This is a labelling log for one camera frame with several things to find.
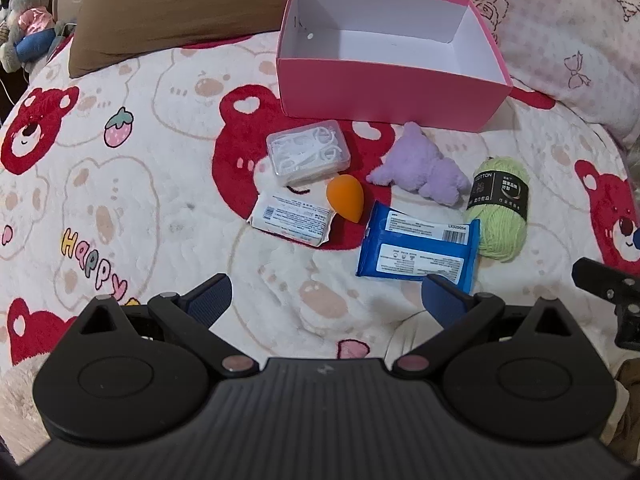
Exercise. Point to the orange makeup sponge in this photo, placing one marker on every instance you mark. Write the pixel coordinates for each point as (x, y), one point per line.
(344, 199)

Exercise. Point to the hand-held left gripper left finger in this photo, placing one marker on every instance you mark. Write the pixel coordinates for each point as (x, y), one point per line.
(215, 295)

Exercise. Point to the purple plush toy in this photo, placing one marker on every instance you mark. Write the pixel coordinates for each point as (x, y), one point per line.
(420, 170)

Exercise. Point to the pink patterned pillow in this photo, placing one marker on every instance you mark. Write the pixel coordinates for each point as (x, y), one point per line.
(560, 35)

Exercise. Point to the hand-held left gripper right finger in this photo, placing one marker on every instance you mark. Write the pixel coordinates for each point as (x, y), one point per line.
(442, 300)

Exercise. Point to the pink cardboard box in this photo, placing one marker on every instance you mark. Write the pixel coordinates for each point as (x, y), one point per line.
(375, 90)

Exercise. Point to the clear floss pick box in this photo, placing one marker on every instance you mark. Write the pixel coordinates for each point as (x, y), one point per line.
(305, 155)

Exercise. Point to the white wipes packet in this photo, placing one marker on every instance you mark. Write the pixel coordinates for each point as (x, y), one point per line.
(290, 217)

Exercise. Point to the cream fluffy garment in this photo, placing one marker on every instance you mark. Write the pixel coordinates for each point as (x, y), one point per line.
(20, 400)

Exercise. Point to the green yarn ball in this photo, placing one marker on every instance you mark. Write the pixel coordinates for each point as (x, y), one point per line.
(500, 232)

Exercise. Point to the bear printed blanket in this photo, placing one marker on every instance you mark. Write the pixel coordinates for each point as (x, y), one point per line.
(150, 160)

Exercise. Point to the brown pillow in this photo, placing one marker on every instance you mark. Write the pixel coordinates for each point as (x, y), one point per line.
(175, 5)

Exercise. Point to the grey plush toy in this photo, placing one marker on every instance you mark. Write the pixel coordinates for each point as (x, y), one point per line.
(25, 20)

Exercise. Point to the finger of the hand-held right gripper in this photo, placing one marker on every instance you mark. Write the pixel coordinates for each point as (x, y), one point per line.
(605, 280)

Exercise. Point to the blue wipes packet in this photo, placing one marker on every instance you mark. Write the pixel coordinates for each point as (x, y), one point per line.
(400, 260)

